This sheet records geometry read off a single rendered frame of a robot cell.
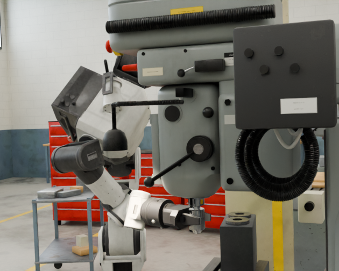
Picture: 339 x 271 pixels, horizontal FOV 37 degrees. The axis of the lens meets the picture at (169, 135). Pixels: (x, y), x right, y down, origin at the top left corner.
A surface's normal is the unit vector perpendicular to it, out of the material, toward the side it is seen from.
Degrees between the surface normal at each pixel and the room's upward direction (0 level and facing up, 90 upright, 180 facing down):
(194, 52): 90
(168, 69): 90
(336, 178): 90
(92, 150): 84
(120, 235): 81
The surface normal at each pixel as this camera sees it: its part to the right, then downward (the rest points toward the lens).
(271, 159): -0.33, 0.06
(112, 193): 0.56, 0.24
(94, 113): 0.00, -0.47
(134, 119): 0.63, -0.04
